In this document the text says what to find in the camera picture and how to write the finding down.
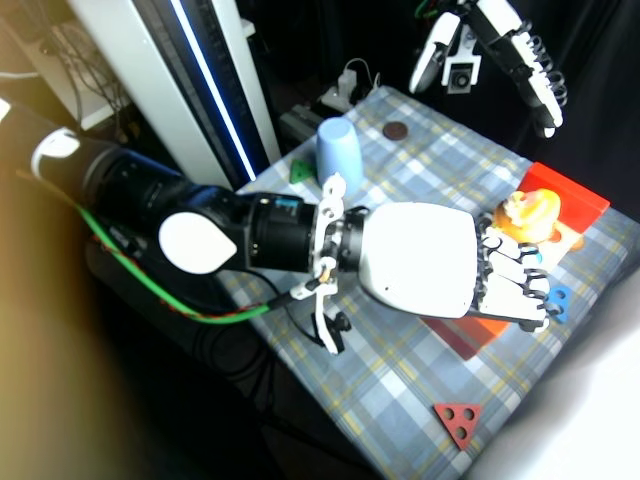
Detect white robot body column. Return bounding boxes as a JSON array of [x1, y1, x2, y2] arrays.
[[68, 0, 282, 192]]

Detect blue plaid tablecloth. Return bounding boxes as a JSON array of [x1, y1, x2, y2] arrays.
[[219, 84, 629, 480]]

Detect blue plastic cup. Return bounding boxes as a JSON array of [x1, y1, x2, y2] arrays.
[[315, 117, 364, 194]]

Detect black cable bundle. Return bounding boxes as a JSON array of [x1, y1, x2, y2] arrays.
[[29, 19, 132, 132]]

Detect red rectangular box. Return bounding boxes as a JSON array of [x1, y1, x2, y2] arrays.
[[424, 160, 612, 362]]

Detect blue triangle block with holes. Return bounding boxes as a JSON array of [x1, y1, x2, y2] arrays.
[[543, 285, 572, 324]]

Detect grey metal bracket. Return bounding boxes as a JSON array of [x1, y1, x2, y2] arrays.
[[278, 103, 322, 147]]

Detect green triangle block with holes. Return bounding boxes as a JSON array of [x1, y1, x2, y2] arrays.
[[289, 159, 317, 184]]

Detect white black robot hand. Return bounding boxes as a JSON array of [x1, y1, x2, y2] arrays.
[[408, 0, 570, 140], [360, 202, 552, 332]]

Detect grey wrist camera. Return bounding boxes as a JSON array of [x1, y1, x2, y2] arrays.
[[442, 24, 483, 96]]

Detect red triangle block with holes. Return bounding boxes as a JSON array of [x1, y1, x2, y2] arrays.
[[432, 401, 484, 450]]

